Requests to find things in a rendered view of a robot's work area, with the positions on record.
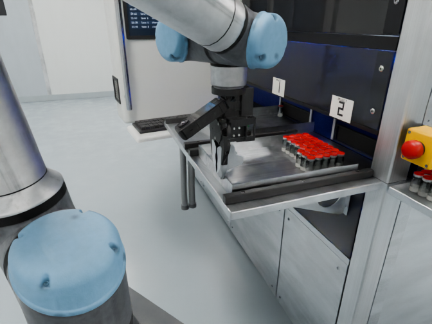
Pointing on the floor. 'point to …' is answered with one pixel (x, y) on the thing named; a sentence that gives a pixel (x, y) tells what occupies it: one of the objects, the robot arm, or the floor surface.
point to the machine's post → (390, 159)
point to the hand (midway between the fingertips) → (218, 173)
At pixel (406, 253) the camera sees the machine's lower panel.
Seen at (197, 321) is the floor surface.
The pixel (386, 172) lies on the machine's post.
